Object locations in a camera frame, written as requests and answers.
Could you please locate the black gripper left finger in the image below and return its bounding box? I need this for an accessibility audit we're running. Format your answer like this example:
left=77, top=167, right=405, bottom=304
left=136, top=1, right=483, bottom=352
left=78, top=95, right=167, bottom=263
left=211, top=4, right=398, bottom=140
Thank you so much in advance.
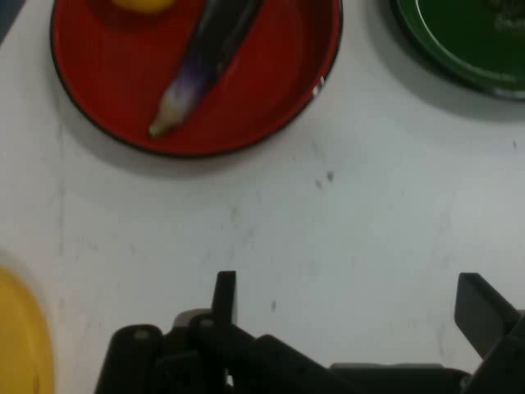
left=96, top=270, right=329, bottom=394

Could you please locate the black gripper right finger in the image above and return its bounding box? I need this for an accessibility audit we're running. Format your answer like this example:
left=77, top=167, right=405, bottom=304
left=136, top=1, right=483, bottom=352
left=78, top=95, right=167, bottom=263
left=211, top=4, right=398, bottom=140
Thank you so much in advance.
left=454, top=273, right=525, bottom=394

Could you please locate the purple eggplant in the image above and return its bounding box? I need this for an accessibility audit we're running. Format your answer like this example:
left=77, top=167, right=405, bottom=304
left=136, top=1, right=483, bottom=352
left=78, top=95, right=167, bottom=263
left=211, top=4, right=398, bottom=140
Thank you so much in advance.
left=148, top=0, right=266, bottom=139

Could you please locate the yellow banana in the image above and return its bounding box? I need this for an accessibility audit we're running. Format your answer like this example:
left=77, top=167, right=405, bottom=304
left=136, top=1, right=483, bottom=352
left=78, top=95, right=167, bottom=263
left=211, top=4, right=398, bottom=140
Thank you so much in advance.
left=0, top=264, right=57, bottom=394

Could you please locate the red round plate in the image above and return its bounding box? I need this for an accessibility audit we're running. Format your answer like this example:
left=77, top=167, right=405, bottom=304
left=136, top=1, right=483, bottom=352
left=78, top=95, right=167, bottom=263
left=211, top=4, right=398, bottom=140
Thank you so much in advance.
left=49, top=0, right=344, bottom=158

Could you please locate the green round plate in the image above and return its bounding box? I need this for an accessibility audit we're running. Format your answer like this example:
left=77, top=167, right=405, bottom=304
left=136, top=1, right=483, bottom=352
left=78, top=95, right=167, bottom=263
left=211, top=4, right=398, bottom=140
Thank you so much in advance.
left=389, top=0, right=525, bottom=102

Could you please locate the yellow pear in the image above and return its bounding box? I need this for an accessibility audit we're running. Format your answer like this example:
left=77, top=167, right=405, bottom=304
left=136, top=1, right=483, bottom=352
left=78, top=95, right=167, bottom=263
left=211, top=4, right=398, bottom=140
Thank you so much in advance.
left=110, top=0, right=176, bottom=16

